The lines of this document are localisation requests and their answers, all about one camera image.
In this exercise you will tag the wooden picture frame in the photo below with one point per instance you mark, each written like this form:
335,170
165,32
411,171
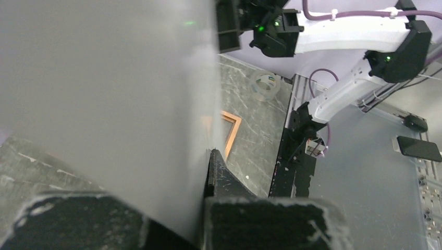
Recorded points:
230,133

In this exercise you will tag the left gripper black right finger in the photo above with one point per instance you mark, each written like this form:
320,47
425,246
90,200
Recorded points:
234,218

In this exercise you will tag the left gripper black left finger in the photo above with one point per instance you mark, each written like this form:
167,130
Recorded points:
86,221

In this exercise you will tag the black smartphone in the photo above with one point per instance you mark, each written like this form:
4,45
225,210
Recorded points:
419,149

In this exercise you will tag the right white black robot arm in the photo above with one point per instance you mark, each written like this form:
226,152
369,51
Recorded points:
339,61

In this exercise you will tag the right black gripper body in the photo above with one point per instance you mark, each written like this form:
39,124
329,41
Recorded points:
275,30

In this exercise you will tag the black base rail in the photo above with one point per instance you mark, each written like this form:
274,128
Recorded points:
294,167

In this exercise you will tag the plant photo print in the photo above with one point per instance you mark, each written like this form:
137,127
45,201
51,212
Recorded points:
125,92

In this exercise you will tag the clear tape roll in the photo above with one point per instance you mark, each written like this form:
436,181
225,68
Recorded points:
264,85

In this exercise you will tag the black computer mouse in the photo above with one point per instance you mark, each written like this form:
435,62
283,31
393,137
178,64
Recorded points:
415,123

